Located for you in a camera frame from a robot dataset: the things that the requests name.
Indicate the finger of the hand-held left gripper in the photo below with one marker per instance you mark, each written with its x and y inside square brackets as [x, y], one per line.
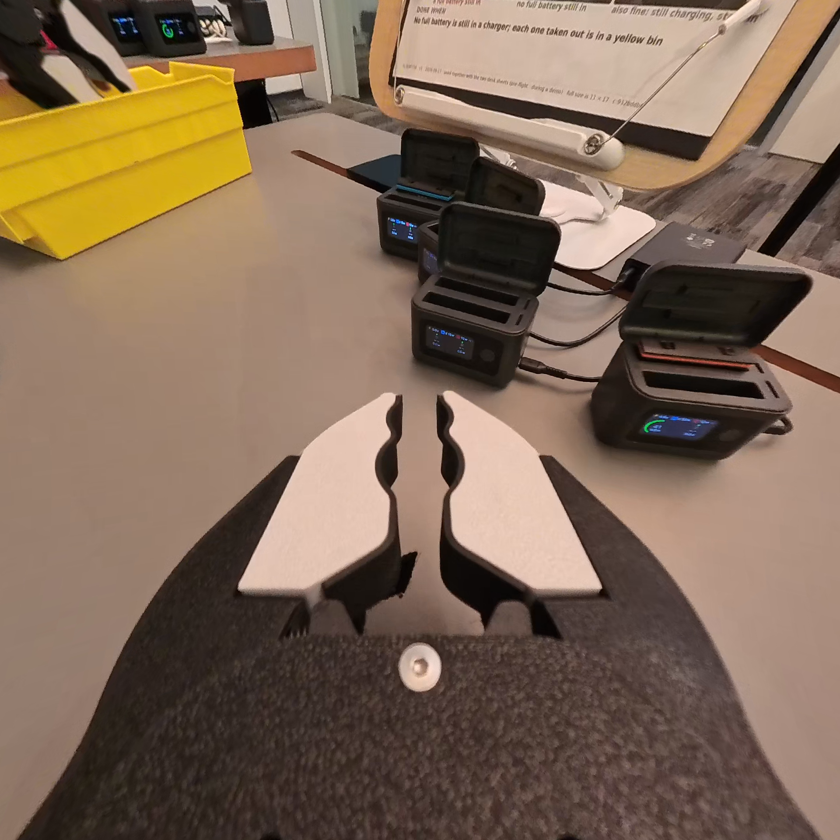
[33, 72]
[92, 53]

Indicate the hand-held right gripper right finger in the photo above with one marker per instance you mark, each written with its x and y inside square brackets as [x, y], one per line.
[519, 525]

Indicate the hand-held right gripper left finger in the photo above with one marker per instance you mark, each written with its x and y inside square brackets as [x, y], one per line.
[328, 525]

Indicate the yellow plastic bin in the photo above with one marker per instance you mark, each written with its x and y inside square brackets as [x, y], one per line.
[118, 158]

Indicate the black camera battery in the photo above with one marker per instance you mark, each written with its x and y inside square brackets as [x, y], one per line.
[702, 355]
[420, 192]

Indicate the dark desk device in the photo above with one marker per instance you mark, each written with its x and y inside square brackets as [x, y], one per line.
[252, 20]

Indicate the dark flat pad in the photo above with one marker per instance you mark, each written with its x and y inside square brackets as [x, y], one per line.
[374, 171]

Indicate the white stand base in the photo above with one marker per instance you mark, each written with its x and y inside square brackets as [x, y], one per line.
[597, 223]

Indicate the black multi-port power hub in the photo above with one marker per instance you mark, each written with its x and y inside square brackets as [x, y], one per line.
[689, 250]

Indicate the black pole stand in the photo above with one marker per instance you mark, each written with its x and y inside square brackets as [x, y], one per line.
[807, 197]

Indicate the white instruction sheet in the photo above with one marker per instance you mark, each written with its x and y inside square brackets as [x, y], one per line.
[551, 53]

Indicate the wooden sign board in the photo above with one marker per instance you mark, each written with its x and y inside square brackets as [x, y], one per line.
[788, 105]

